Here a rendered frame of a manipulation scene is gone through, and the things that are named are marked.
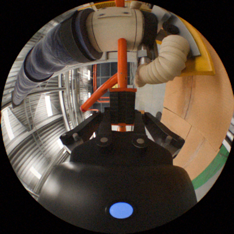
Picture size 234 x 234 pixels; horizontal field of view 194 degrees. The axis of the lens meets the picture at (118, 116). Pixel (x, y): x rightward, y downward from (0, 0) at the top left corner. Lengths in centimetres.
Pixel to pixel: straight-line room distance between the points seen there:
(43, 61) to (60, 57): 8
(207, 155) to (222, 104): 53
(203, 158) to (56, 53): 97
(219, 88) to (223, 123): 9
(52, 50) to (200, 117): 48
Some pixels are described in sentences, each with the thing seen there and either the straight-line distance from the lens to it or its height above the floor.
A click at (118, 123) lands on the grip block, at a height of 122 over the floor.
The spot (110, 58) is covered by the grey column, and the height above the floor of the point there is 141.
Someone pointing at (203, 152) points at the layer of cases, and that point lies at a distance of 76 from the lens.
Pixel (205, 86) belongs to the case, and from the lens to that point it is 30.
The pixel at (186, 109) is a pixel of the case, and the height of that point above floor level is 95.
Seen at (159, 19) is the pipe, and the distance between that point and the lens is 22.
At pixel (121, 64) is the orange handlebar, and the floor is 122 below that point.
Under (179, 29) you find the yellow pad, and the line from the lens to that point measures 19.
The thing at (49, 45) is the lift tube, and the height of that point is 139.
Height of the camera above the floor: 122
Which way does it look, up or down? 3 degrees up
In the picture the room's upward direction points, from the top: 89 degrees counter-clockwise
